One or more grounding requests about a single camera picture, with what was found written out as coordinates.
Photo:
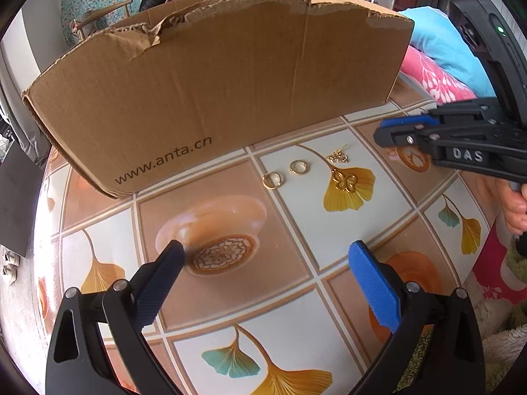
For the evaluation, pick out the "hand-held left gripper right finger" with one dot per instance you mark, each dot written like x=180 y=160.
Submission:
x=376 y=288

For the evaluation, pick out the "white sandal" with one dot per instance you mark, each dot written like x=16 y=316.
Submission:
x=11 y=259
x=10 y=275

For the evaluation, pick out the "dark grey board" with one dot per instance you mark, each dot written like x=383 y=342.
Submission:
x=16 y=201

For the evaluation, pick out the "person's right hand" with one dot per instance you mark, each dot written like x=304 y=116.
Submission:
x=516 y=212

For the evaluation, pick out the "pink floral blanket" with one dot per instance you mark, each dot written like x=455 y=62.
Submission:
x=428 y=74

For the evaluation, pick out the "gold hoop earring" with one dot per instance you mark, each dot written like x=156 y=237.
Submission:
x=290 y=167
x=264 y=182

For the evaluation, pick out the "gold butterfly pendant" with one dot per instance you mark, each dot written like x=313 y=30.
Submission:
x=341 y=181

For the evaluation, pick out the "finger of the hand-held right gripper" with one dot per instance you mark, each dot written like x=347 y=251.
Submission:
x=428 y=140
x=411 y=120

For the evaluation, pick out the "wooden chair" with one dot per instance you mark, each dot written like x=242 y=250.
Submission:
x=103 y=10

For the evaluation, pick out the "ginkgo leaf printed tablecloth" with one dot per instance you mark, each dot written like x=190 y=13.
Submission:
x=288 y=255

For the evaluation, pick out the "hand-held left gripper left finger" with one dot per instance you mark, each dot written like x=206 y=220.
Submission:
x=158 y=288

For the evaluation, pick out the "grey curtain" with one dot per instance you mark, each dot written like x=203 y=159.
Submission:
x=29 y=140

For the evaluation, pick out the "brown cardboard box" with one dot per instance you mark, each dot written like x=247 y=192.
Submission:
x=226 y=90

